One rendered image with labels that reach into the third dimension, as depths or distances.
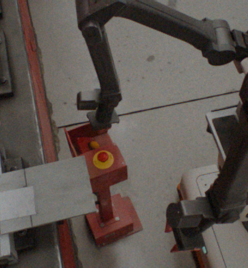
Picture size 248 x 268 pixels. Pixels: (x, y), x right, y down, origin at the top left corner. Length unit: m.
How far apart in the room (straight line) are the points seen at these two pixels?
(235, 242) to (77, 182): 0.93
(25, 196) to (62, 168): 0.13
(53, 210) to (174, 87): 1.61
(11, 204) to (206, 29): 0.71
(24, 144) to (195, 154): 1.20
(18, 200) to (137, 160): 1.24
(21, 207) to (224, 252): 1.00
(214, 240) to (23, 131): 0.95
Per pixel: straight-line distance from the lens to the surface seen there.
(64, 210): 1.23
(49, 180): 1.28
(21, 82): 1.65
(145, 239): 2.24
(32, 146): 1.49
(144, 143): 2.46
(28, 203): 1.26
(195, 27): 1.14
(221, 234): 1.99
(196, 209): 1.00
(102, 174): 1.52
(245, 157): 0.77
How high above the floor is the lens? 2.14
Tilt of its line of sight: 59 degrees down
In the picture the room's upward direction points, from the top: 3 degrees counter-clockwise
